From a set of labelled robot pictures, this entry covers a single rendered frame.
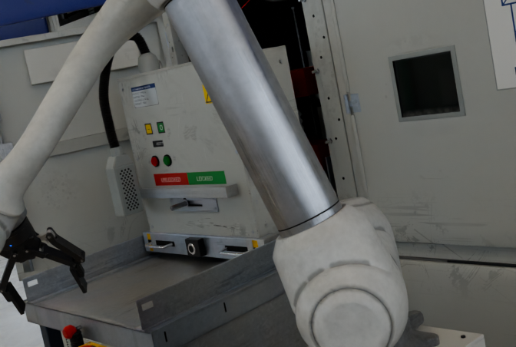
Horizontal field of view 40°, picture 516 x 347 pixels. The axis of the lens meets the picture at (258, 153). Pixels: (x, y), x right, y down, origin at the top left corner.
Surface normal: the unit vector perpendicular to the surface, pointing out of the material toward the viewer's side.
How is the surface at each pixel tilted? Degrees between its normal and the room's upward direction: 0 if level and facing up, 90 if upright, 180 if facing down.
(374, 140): 90
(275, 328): 90
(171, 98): 90
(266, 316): 90
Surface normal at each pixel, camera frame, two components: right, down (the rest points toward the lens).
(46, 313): -0.71, 0.22
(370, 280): 0.31, -0.58
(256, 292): 0.68, -0.05
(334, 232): -0.06, -0.59
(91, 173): 0.33, 0.04
